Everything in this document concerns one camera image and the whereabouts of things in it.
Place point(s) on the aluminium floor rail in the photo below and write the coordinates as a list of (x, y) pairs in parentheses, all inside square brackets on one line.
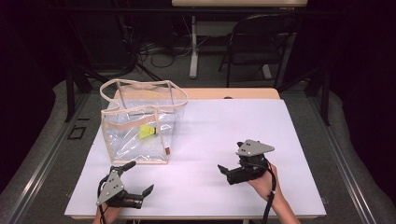
[(342, 161), (46, 161)]

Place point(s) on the black metal stand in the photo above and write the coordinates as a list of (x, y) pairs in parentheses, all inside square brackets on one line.
[(71, 93), (325, 96)]

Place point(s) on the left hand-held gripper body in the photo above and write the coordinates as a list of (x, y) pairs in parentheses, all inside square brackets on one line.
[(110, 188)]

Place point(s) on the black folding chair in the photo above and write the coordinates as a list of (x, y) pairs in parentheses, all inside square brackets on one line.
[(258, 43)]

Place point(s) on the person's right hand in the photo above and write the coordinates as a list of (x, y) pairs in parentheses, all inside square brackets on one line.
[(264, 185)]

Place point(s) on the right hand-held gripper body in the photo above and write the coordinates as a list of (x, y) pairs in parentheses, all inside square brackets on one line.
[(252, 155)]

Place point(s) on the clear plastic tote bag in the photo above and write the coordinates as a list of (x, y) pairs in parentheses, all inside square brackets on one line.
[(140, 140)]

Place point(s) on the yellow shuttlecock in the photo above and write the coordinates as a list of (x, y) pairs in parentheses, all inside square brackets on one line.
[(146, 131)]

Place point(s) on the white-legged desk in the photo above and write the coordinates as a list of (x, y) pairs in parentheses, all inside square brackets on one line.
[(194, 46)]

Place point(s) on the wooden table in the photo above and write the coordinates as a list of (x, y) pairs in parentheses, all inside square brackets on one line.
[(249, 93)]

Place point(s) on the person's left hand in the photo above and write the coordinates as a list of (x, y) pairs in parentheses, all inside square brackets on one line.
[(109, 214)]

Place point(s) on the white table board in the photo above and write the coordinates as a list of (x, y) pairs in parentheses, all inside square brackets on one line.
[(199, 130)]

